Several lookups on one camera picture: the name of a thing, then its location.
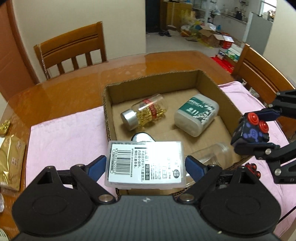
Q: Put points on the grey refrigerator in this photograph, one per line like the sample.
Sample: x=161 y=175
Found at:
x=260 y=32

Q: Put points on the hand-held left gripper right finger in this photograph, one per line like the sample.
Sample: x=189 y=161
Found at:
x=195 y=168

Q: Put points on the black cube toy red buttons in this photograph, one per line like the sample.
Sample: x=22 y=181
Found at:
x=249 y=132

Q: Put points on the brown cardboard box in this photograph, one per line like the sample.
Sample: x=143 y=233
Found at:
x=168 y=106

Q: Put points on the wooden chair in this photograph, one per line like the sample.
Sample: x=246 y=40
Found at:
x=69 y=46
x=263 y=69

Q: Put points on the grey toy car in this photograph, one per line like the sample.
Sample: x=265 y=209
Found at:
x=253 y=171

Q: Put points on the gold bead ornament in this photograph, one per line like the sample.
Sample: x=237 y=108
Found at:
x=4 y=127

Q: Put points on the grey round object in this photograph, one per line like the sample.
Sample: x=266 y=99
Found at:
x=143 y=137

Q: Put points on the open cardboard boxes on floor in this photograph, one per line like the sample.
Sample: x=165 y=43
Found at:
x=212 y=38

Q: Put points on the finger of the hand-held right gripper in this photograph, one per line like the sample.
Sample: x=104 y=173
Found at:
x=261 y=148
x=270 y=114

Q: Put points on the clear case with white label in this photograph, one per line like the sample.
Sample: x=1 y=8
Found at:
x=145 y=164

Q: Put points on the white green cotton swab container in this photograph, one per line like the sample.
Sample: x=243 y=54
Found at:
x=196 y=113

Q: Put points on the clear plastic jar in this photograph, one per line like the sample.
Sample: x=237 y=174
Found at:
x=212 y=154

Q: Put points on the red floor mat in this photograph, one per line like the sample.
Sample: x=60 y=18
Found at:
x=223 y=64

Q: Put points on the brown wooden door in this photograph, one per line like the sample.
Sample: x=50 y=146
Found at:
x=11 y=58

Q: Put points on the pair of dark slippers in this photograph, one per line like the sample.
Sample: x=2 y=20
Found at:
x=164 y=33

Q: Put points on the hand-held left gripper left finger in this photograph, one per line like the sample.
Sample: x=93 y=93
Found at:
x=98 y=168

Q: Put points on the pink towel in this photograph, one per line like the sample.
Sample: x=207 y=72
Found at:
x=69 y=134

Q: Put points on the gold tissue pack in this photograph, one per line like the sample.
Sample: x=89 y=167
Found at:
x=11 y=162

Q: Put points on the capsule bottle with silver cap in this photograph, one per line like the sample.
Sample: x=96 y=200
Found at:
x=143 y=112

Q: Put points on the yellow cabinet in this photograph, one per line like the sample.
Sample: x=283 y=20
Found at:
x=175 y=14

